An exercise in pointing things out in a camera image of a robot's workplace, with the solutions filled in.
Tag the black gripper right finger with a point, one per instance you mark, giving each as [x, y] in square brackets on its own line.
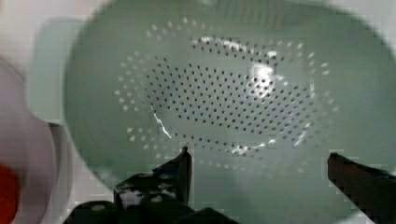
[372, 190]

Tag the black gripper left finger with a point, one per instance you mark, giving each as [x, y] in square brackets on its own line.
[172, 178]

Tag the green plastic strainer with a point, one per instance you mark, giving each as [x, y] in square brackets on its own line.
[260, 92]

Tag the lilac round plate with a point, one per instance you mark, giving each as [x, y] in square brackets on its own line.
[29, 150]

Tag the red ketchup bottle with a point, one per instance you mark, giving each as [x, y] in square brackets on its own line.
[9, 195]

